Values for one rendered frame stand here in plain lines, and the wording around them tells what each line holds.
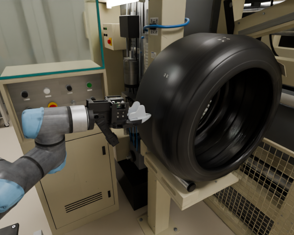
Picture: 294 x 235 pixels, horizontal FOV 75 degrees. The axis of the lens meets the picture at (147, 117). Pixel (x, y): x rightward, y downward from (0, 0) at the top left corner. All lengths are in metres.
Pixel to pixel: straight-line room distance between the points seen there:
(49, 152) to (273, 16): 0.99
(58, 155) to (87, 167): 0.91
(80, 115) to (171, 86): 0.28
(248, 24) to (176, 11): 0.36
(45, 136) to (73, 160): 0.89
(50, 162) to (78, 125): 0.12
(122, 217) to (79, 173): 0.62
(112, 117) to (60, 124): 0.14
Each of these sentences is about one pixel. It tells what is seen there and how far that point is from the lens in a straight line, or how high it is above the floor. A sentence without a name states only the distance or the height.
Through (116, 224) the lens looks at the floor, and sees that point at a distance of 1.86.
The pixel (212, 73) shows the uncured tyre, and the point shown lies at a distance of 0.59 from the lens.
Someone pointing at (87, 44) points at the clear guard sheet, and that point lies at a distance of 1.21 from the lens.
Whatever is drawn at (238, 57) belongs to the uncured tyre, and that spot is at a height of 1.43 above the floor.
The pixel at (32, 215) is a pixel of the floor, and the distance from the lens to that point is 2.15.
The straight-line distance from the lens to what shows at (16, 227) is 1.13.
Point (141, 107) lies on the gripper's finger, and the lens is 0.60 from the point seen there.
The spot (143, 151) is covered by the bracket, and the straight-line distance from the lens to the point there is 1.08.
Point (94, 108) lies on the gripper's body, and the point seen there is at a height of 1.31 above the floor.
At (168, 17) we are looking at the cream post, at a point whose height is 1.55.
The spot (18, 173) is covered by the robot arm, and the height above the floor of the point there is 1.23.
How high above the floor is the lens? 1.53
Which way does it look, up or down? 27 degrees down
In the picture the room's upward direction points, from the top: straight up
